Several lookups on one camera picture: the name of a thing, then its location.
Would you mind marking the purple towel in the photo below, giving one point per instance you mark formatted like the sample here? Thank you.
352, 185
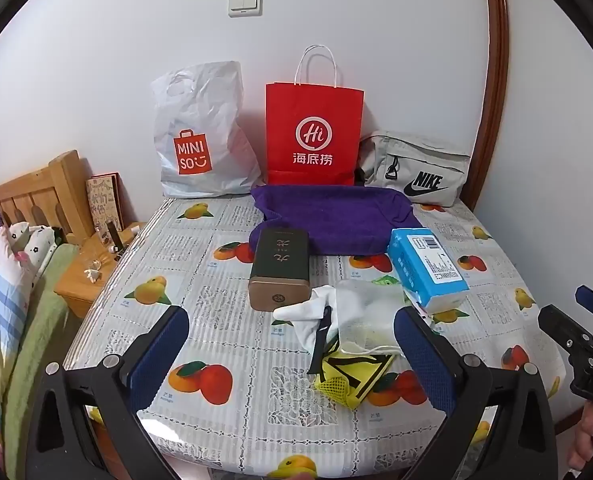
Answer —
336, 215

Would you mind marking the white sock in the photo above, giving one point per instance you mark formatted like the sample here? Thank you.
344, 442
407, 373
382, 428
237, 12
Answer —
301, 310

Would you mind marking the yellow mesh pouch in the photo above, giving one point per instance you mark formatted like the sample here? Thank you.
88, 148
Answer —
351, 375

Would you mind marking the wooden nightstand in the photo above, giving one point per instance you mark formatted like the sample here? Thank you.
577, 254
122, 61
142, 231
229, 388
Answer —
84, 292

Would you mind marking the wooden headboard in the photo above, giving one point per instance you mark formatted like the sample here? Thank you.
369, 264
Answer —
41, 195

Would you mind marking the red paper bag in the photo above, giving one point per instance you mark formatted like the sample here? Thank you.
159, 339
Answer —
316, 125

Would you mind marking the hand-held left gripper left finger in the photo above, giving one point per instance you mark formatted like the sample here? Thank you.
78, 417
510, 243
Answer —
157, 355

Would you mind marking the fruit printed tablecloth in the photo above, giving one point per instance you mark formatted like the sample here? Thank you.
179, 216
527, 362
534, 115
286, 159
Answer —
256, 410

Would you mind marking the person's right hand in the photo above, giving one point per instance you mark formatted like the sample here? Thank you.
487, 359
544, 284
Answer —
588, 435

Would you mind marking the white plastic shopping bag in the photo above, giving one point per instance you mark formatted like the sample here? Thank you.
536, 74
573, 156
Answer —
206, 125

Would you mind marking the white dotted pillow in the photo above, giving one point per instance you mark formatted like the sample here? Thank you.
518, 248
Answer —
34, 250

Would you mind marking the dark green tin box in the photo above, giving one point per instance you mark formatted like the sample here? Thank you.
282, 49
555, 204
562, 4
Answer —
279, 270

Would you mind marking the white light switch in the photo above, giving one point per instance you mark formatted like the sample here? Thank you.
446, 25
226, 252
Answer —
245, 2

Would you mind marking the grey waist bag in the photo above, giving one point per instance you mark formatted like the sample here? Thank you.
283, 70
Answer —
426, 160

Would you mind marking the blue tissue pack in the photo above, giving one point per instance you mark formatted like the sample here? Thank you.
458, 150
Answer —
426, 265

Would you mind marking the wooden door frame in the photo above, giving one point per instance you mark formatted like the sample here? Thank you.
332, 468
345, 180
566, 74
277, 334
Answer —
493, 85

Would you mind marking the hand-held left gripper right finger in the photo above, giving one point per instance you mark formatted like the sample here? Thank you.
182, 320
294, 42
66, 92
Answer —
424, 355

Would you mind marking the green bed sheet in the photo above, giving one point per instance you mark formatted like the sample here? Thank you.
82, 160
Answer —
41, 320

